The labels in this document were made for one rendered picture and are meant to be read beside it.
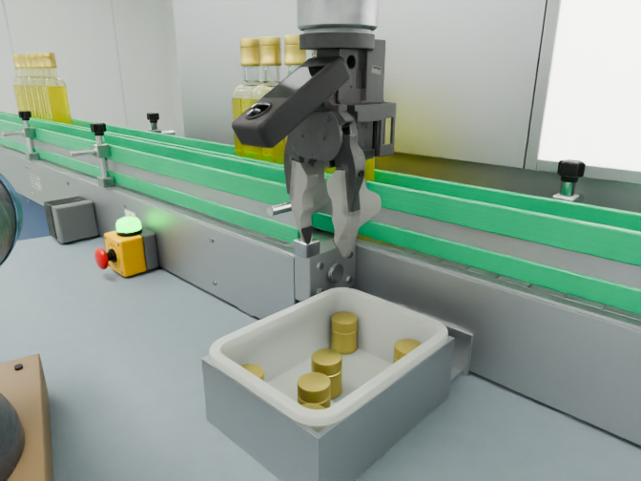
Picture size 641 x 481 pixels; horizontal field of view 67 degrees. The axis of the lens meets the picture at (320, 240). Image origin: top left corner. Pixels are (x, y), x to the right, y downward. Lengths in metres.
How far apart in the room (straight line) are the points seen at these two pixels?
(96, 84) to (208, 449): 6.51
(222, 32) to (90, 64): 5.71
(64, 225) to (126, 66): 5.96
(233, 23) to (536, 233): 0.84
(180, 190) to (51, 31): 5.94
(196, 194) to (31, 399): 0.42
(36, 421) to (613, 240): 0.58
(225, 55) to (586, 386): 0.98
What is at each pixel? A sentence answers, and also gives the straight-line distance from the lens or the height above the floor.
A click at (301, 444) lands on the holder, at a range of 0.45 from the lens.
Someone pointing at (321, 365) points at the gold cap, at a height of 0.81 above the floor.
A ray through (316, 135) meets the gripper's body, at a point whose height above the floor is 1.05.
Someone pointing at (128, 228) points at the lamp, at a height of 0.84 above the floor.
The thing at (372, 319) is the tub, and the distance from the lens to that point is 0.62.
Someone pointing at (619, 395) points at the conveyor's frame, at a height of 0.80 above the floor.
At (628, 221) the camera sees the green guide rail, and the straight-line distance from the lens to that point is 0.63.
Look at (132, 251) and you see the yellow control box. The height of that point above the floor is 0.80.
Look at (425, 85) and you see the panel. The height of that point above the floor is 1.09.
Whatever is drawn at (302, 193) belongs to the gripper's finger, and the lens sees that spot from 0.51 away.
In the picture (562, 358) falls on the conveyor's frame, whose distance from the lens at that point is 0.60.
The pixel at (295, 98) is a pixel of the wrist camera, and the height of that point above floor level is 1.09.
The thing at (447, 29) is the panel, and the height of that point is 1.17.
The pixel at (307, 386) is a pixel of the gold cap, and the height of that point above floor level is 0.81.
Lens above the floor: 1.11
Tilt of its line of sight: 19 degrees down
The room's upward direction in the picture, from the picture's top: straight up
